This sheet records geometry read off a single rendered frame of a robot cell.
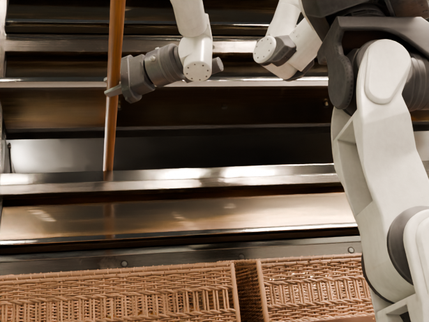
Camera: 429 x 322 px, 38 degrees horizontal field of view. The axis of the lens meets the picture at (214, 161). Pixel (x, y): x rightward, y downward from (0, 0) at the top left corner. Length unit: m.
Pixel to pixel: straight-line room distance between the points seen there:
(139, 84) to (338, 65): 0.50
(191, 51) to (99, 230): 0.72
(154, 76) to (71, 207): 0.66
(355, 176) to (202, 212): 0.88
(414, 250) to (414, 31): 0.45
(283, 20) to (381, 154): 0.71
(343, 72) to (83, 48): 1.23
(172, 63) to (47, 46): 0.86
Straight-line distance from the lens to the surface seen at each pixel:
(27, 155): 2.28
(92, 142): 2.18
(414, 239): 1.04
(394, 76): 1.16
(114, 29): 1.35
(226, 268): 1.42
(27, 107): 2.05
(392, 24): 1.27
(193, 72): 1.43
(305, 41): 1.62
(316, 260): 1.48
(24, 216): 1.97
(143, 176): 2.00
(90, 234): 1.91
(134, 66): 1.52
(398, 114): 1.14
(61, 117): 2.08
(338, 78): 1.22
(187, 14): 1.36
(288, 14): 1.73
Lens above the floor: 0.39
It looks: 23 degrees up
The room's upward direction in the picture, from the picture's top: 7 degrees counter-clockwise
